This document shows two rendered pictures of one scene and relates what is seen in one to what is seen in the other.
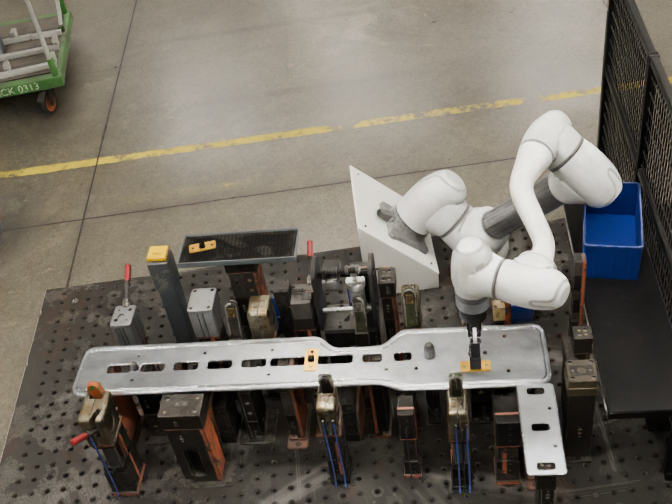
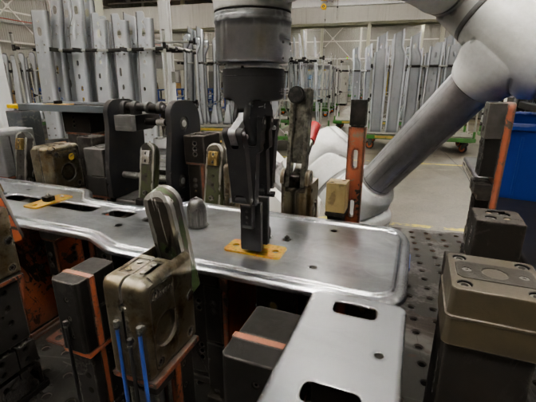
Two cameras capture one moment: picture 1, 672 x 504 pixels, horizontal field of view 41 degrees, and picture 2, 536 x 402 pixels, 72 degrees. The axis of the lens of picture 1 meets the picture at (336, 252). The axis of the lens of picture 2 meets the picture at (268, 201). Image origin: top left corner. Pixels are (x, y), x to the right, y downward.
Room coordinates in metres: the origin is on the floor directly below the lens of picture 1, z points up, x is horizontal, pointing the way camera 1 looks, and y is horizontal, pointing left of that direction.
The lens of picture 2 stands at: (1.18, -0.44, 1.23)
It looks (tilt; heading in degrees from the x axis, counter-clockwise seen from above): 18 degrees down; 12
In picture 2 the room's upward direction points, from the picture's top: straight up
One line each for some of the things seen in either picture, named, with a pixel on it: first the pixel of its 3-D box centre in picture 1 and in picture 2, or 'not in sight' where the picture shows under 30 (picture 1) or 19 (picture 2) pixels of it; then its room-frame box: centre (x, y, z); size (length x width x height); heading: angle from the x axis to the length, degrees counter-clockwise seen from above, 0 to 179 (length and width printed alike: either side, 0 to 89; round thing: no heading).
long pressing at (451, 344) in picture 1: (304, 363); (38, 203); (1.76, 0.14, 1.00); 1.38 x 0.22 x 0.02; 80
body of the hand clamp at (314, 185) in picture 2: not in sight; (297, 262); (1.85, -0.36, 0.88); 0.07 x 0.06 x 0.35; 170
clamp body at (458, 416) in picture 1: (458, 441); (161, 392); (1.50, -0.25, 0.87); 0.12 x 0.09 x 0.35; 170
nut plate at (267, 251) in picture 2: (475, 365); (255, 246); (1.64, -0.33, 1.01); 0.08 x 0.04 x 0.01; 80
